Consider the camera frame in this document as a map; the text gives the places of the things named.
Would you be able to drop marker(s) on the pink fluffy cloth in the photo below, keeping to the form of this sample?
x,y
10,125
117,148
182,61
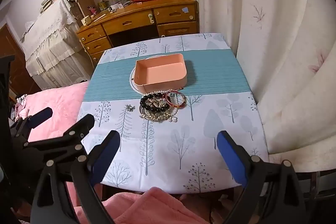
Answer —
x,y
147,208

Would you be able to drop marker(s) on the cream mug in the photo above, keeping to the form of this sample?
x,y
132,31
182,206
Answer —
x,y
85,21

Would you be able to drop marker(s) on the wooden desk with drawers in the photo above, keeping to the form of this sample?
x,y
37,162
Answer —
x,y
131,22

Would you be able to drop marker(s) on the brown wooden door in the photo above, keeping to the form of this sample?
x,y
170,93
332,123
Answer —
x,y
23,74

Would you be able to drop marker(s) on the white round plate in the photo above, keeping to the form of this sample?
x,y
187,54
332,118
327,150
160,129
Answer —
x,y
132,82

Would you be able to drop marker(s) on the white leaf print curtain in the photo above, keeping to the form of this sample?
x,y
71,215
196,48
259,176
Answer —
x,y
275,56

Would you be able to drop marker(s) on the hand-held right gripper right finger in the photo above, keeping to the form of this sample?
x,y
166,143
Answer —
x,y
231,158

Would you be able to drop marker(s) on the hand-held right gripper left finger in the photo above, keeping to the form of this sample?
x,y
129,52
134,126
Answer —
x,y
105,158

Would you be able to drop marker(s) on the tree print tablecloth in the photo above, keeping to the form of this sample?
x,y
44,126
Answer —
x,y
183,124

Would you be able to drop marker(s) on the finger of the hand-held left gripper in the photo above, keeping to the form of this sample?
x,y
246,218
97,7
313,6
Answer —
x,y
76,129
39,116

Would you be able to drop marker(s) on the red bangle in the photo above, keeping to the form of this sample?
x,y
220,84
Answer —
x,y
167,99

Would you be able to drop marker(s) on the white lace covered cabinet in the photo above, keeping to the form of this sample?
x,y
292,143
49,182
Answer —
x,y
52,50

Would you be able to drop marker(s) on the pink plastic storage box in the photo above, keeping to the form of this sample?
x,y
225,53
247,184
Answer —
x,y
162,85

